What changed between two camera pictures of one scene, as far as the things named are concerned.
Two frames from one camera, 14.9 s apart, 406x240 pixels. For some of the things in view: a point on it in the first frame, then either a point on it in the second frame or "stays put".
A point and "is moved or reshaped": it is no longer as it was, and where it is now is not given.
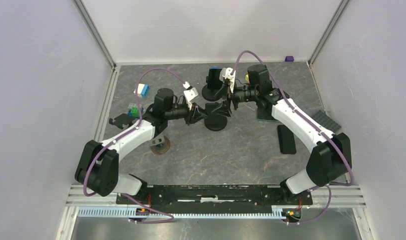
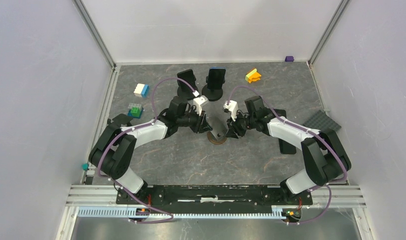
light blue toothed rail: [278, 212] stays put
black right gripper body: [239, 95] -> [240, 126]
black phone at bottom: [286, 140] stays put
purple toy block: [289, 59] stays put
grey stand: [159, 145] -> [218, 122]
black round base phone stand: [212, 95] stays put
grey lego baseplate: [321, 117] stays put
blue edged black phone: [214, 82] stays put
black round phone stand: [214, 122] is moved or reshaped
